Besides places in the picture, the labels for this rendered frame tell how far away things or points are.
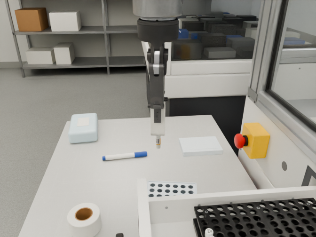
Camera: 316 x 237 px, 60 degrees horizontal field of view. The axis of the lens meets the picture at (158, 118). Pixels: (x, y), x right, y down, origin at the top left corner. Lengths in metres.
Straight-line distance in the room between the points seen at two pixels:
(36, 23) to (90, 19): 0.78
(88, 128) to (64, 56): 3.31
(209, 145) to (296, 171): 0.34
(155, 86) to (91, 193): 0.37
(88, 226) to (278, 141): 0.47
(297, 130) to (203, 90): 0.62
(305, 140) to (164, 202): 0.31
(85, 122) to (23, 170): 1.33
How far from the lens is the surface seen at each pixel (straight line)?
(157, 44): 0.49
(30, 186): 2.10
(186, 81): 1.15
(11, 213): 1.95
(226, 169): 0.84
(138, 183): 0.51
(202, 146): 0.90
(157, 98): 0.51
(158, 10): 0.48
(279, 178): 0.73
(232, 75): 1.20
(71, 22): 4.07
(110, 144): 0.94
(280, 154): 0.71
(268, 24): 0.77
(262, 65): 0.77
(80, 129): 0.96
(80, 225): 0.63
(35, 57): 4.40
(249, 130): 0.74
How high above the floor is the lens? 1.26
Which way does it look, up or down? 27 degrees down
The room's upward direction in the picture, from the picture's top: straight up
